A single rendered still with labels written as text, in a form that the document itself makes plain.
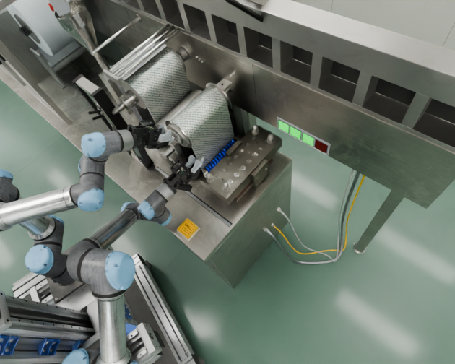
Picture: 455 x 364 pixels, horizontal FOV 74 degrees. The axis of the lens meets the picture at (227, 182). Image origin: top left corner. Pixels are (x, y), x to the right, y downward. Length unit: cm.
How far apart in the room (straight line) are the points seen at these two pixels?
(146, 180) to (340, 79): 106
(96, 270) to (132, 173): 77
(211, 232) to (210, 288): 93
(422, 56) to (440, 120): 23
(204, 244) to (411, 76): 100
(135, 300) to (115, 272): 119
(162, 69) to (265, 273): 152
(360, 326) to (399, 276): 43
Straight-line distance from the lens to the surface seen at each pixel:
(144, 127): 112
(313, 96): 110
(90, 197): 102
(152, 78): 135
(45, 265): 156
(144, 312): 218
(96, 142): 102
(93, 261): 108
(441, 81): 88
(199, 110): 126
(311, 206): 242
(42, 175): 345
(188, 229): 142
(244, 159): 141
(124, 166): 176
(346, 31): 95
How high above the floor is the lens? 219
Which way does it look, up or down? 59 degrees down
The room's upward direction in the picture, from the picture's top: 18 degrees counter-clockwise
